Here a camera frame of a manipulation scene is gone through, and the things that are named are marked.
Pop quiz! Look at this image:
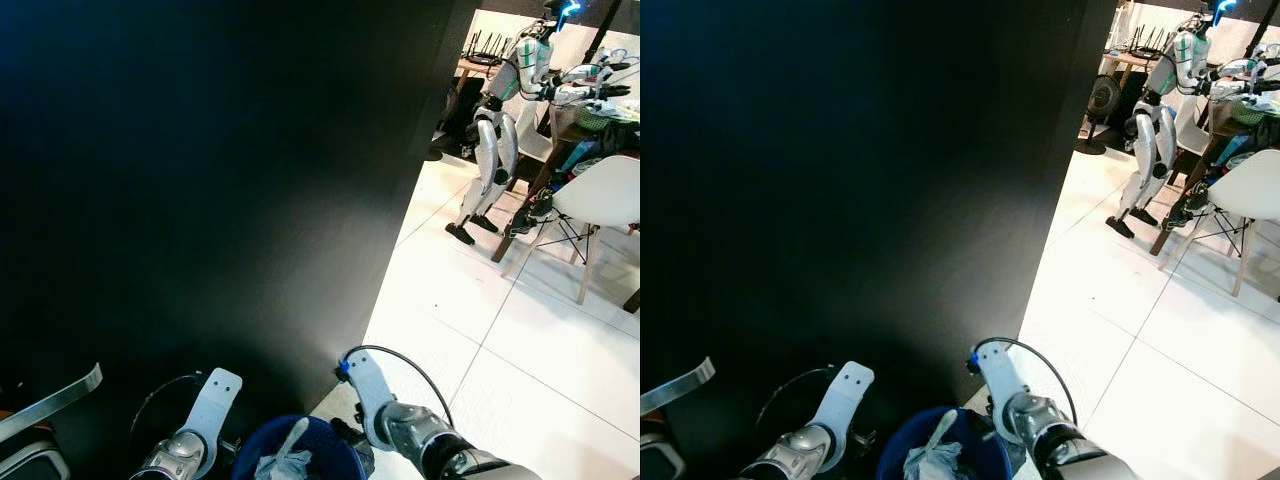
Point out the blue round bin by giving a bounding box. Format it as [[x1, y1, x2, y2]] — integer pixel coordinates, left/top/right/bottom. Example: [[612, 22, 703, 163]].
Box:
[[232, 415, 367, 480], [878, 405, 1011, 480]]

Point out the grey crumpled cloth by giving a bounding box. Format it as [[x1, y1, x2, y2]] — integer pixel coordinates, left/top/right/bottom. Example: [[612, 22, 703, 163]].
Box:
[[255, 418, 317, 480], [903, 410, 967, 480]]

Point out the brown wooden table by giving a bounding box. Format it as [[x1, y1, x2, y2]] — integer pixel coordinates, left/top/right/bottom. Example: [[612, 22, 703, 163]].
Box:
[[490, 95, 641, 264], [1150, 95, 1280, 257]]

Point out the silver metal bar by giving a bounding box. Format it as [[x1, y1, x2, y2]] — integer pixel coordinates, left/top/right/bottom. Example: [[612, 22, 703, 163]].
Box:
[[0, 363, 104, 444], [640, 357, 717, 416]]

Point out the white humanoid robot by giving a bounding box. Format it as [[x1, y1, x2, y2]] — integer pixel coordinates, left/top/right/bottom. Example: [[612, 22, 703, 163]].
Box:
[[445, 0, 636, 246], [1105, 0, 1280, 239]]

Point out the black floor fan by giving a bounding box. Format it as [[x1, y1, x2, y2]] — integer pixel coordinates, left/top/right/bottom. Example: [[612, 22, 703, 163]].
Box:
[[1075, 75, 1127, 157]]

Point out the white shell chair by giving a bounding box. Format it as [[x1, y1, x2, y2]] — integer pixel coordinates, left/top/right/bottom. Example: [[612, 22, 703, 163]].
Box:
[[1160, 150, 1280, 298], [500, 155, 641, 306]]

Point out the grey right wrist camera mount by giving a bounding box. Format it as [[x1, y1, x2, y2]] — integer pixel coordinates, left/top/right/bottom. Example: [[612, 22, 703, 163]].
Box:
[[970, 340, 1027, 442], [340, 348, 397, 447]]

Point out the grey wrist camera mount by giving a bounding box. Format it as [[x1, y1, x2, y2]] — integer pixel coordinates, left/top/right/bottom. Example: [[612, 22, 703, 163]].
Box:
[[814, 362, 875, 448], [185, 368, 245, 453], [340, 348, 397, 447], [970, 340, 1027, 442]]

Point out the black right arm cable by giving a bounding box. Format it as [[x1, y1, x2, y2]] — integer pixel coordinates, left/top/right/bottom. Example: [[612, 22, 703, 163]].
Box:
[[967, 337, 1079, 426], [335, 345, 456, 431]]

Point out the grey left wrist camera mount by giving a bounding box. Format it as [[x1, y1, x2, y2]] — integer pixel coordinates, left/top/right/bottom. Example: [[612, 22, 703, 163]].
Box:
[[814, 362, 875, 448], [185, 368, 245, 453]]

